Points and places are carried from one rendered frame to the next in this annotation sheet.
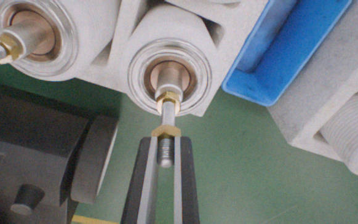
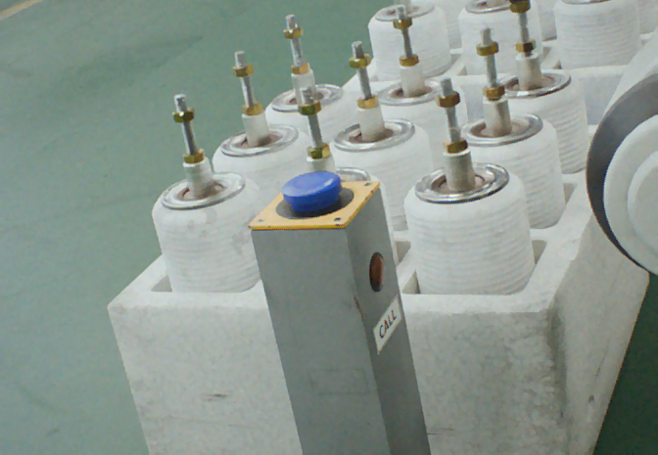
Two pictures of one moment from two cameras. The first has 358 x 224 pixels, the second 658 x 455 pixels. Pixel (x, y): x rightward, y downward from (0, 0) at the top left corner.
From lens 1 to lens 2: 1.15 m
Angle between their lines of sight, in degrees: 75
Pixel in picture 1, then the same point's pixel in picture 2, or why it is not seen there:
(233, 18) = not seen: hidden behind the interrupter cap
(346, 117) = (582, 53)
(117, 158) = not seen: outside the picture
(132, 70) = (524, 93)
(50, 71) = (536, 119)
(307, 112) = (603, 88)
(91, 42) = not seen: hidden behind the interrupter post
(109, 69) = (576, 179)
